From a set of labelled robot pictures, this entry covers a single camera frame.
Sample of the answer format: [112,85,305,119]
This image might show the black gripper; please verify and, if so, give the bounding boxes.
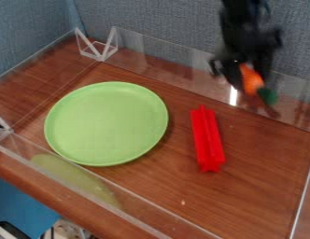
[209,18,282,91]

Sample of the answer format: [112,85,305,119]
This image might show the orange toy carrot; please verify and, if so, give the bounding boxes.
[241,63,280,105]

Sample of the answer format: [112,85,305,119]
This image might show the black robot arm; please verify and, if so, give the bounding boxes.
[209,0,282,90]

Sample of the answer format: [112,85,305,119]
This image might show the clear acrylic back barrier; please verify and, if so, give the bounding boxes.
[106,27,310,132]

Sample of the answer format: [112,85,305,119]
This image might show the clear acrylic barrier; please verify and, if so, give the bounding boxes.
[0,117,222,239]
[106,27,310,132]

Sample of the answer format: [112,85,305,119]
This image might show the red star-shaped block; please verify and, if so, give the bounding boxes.
[190,105,226,172]

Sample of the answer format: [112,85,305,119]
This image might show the green plastic plate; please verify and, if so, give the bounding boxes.
[45,81,169,166]

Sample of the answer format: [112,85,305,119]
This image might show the clear acrylic front barrier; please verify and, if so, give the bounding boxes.
[0,117,222,239]

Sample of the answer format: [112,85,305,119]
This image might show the clear acrylic corner bracket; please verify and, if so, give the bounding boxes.
[74,27,120,62]

